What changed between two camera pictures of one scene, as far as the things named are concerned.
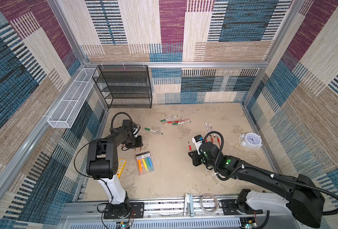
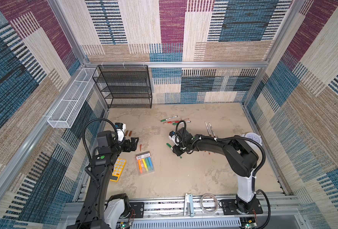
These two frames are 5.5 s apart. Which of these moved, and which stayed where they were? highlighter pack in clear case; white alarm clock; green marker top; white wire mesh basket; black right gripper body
Moved: black right gripper body
Stayed: green marker top; white wire mesh basket; white alarm clock; highlighter pack in clear case
